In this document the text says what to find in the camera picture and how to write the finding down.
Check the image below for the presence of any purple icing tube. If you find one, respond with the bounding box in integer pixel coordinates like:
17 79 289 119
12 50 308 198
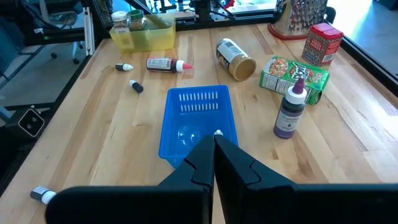
273 77 308 139

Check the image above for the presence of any black dropper bottle white cap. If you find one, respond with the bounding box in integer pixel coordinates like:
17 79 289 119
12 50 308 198
129 79 145 95
115 63 135 72

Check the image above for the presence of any blue plastic basket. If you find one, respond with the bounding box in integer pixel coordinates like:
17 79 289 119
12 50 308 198
158 84 239 169

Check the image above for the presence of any green lid spice jar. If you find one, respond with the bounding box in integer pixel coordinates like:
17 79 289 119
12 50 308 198
126 9 149 32

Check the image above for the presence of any green label dropper bottle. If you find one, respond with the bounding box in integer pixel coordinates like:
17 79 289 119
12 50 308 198
29 185 58 205

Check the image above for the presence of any yellow plastic bin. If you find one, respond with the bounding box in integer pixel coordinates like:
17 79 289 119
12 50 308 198
109 12 177 54

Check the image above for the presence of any green Apple Jacks cereal box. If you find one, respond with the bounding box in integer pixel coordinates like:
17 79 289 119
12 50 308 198
259 55 330 106

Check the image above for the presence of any metal grater with red handle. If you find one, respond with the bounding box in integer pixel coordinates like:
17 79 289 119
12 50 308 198
267 0 330 41

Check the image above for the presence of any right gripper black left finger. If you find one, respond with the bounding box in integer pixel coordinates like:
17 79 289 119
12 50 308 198
45 134 215 224

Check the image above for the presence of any red lid spice container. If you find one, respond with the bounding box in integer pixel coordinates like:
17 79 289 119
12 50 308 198
300 22 345 67

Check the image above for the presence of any black office chair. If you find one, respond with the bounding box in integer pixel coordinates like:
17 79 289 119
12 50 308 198
18 0 82 65

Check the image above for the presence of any black table-level camera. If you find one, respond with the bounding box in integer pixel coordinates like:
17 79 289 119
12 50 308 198
5 105 46 139

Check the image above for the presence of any red icing tube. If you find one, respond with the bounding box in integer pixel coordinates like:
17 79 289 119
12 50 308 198
146 57 194 74

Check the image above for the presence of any glass jar with gold lid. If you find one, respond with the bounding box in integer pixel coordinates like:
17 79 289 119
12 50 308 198
215 37 257 82

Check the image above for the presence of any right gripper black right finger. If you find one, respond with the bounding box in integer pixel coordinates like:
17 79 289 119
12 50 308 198
214 134 398 224

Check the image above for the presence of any white metal bar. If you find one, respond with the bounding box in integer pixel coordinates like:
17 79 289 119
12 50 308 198
82 6 95 57

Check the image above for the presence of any black table edge rail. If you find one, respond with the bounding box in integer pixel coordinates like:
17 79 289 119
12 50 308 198
175 12 276 32
338 35 398 97
0 30 103 197

